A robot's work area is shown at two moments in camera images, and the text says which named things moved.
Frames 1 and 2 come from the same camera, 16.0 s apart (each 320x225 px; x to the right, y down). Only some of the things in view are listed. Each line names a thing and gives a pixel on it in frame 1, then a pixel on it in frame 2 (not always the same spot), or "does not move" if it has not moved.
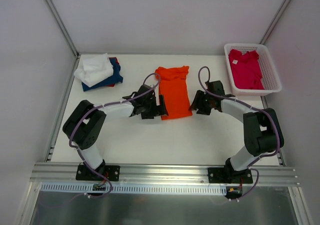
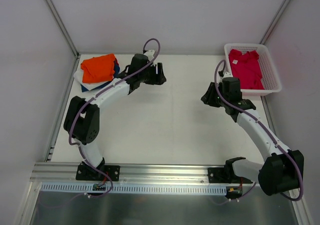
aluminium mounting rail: (44, 173) does not move
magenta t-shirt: (245, 70) does not move
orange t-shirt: (173, 84) -> (98, 69)
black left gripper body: (155, 108) -> (155, 74)
